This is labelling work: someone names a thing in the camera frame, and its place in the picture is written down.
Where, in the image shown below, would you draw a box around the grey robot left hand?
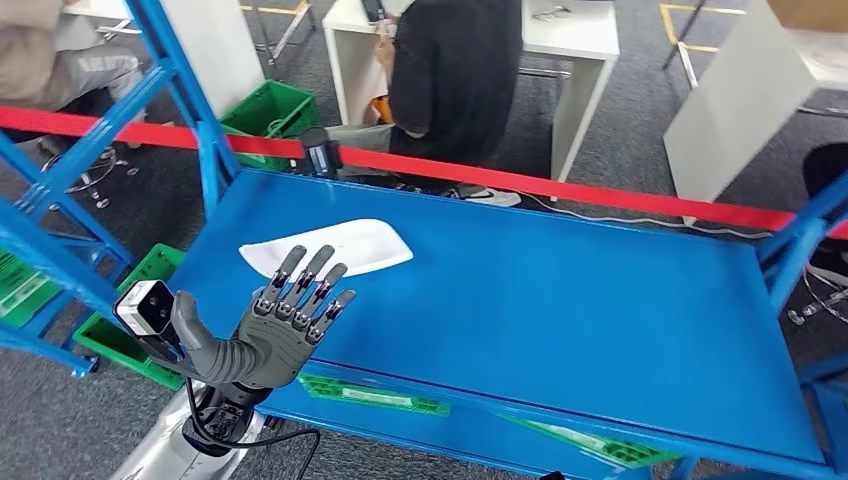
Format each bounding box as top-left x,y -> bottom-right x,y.
170,245 -> 357,390

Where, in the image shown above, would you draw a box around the white curved plastic part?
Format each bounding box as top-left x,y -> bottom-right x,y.
238,218 -> 415,281

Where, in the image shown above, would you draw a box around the blue metal shelf rack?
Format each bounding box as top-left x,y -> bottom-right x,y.
0,0 -> 848,480
0,129 -> 137,379

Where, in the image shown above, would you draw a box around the green plastic crate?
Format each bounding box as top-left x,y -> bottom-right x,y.
503,413 -> 684,470
72,243 -> 187,392
0,248 -> 51,329
298,374 -> 452,419
218,79 -> 321,174

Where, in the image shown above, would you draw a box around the chrome chair base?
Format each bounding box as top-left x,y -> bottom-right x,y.
39,145 -> 140,210
788,264 -> 848,326

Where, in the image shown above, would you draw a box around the red barrier belt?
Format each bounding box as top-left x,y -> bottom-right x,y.
0,105 -> 848,241

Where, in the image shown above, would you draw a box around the white panel desk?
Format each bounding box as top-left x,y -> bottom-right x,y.
62,0 -> 266,117
663,0 -> 848,227

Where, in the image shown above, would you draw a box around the metal table legs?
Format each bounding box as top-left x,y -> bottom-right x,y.
251,0 -> 316,64

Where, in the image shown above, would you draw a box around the person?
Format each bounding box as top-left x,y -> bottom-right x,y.
801,142 -> 848,273
324,0 -> 525,208
0,0 -> 144,111

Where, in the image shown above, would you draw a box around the brown cardboard box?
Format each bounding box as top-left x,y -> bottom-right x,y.
768,0 -> 848,31

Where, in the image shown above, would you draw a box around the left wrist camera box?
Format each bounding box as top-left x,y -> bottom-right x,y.
113,279 -> 193,372

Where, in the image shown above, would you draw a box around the black barrier post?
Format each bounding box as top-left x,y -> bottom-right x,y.
296,127 -> 342,180

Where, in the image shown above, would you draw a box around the white floor cable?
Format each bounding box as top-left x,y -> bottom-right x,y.
523,192 -> 773,240

